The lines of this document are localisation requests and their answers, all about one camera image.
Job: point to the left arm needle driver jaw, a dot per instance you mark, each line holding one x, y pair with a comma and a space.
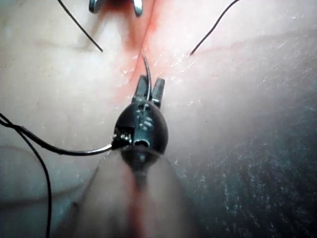
158, 91
141, 88

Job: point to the right arm needle driver jaw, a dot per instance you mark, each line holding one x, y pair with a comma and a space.
138, 7
95, 6

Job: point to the tissue pad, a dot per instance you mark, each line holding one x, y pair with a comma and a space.
235, 99

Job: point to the left arm needle driver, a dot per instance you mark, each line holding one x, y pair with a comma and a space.
153, 129

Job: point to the black thread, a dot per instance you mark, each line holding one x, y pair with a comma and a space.
49, 198

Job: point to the dark left arm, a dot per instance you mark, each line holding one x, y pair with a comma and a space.
111, 203

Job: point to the black stitching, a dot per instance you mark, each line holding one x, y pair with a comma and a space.
95, 44

